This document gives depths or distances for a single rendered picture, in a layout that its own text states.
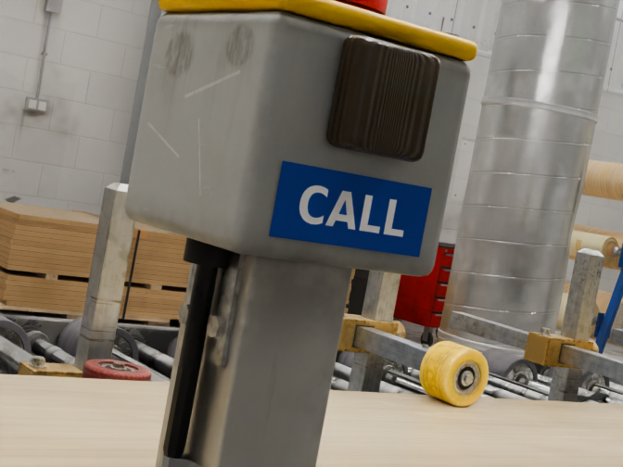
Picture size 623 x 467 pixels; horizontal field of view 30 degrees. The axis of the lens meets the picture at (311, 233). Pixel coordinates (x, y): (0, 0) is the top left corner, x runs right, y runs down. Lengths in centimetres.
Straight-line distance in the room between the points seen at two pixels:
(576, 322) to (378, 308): 45
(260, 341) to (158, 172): 6
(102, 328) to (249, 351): 121
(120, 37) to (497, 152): 399
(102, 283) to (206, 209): 121
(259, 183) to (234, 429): 7
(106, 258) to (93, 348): 12
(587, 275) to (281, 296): 176
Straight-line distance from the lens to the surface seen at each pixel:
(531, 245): 476
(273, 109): 30
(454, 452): 131
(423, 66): 32
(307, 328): 34
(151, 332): 217
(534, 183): 475
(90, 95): 812
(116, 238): 152
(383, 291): 177
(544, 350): 203
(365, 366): 178
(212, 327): 33
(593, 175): 813
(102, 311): 153
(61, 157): 807
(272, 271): 33
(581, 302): 208
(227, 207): 30
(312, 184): 31
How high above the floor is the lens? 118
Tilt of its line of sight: 3 degrees down
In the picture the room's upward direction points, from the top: 10 degrees clockwise
